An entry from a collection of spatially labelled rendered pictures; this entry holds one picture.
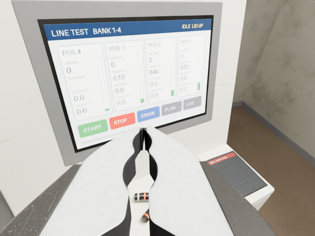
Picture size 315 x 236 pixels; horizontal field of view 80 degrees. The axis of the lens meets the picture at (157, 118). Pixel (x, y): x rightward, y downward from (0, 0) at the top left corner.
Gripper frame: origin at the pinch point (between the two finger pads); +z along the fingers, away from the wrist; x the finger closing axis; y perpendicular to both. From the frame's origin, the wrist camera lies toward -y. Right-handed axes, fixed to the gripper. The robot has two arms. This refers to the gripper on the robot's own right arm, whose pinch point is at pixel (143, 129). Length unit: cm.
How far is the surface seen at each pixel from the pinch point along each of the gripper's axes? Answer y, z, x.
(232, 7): -9, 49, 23
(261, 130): 119, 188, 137
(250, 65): 47, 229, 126
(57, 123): 13.8, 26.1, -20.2
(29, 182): 27.0, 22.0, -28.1
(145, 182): 39, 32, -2
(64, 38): -3.2, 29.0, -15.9
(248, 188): 41, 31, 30
